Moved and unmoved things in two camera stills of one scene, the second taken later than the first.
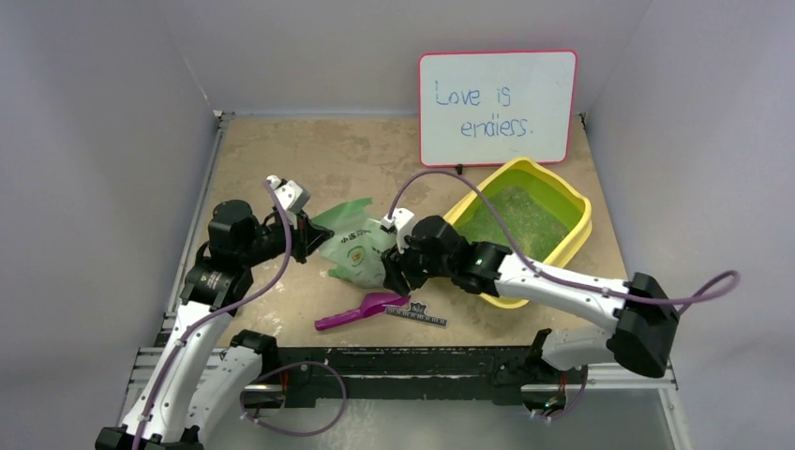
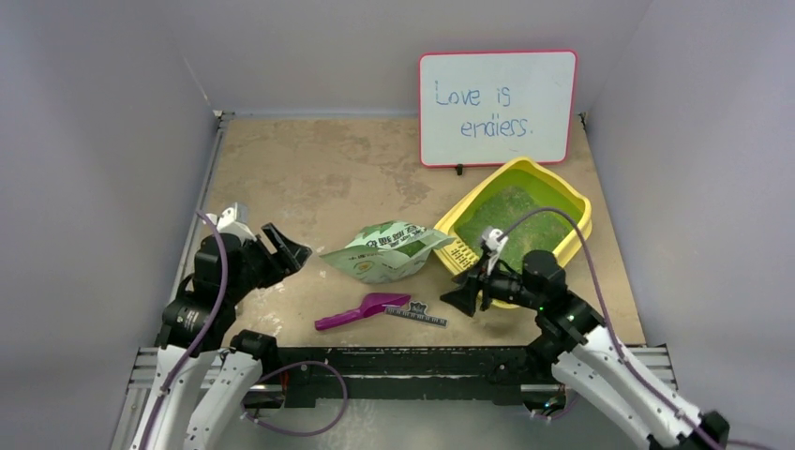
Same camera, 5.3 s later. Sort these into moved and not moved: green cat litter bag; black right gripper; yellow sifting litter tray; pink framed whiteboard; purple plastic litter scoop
Moved: green cat litter bag; black right gripper
Not moved: pink framed whiteboard; yellow sifting litter tray; purple plastic litter scoop
